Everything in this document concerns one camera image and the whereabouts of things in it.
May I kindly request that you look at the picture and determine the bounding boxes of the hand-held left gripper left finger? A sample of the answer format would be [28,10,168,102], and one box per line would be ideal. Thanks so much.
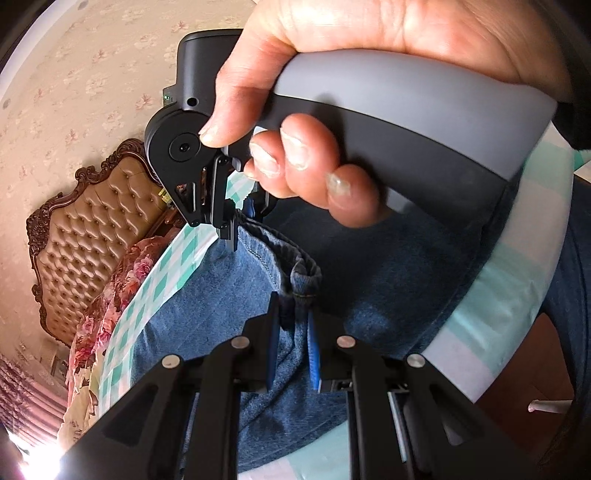
[60,291,282,480]

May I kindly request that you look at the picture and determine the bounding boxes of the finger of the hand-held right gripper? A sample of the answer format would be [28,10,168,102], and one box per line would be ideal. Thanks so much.
[245,182,278,217]
[203,154,241,252]

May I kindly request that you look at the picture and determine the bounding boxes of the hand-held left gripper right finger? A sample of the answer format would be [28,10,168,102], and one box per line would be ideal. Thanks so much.
[307,311,550,480]

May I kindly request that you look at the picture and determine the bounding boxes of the blue denim pants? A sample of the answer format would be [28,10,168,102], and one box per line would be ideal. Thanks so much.
[131,182,525,476]

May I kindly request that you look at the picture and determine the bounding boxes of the person's right hand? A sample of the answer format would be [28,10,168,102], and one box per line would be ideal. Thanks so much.
[199,0,573,229]

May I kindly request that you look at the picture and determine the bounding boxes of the dark wooden nightstand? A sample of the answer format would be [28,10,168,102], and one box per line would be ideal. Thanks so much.
[150,205,190,238]

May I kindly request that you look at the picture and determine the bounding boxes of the tufted leather headboard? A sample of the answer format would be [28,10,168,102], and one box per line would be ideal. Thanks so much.
[25,138,185,347]

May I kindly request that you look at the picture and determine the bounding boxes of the red floral quilt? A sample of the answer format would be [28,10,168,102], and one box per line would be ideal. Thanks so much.
[58,235,167,450]

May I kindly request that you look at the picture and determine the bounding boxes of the teal checked tablecloth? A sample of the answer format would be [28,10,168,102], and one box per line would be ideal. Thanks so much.
[99,122,591,480]

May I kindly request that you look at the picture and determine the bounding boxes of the person's right leg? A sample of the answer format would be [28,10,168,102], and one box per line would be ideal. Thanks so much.
[545,217,591,416]

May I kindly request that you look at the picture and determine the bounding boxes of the white table foot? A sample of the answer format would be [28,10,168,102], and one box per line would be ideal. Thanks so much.
[529,399,573,414]

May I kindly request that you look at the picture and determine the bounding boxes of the pink curtain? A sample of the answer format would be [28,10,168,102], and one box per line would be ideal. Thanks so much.
[0,355,70,462]

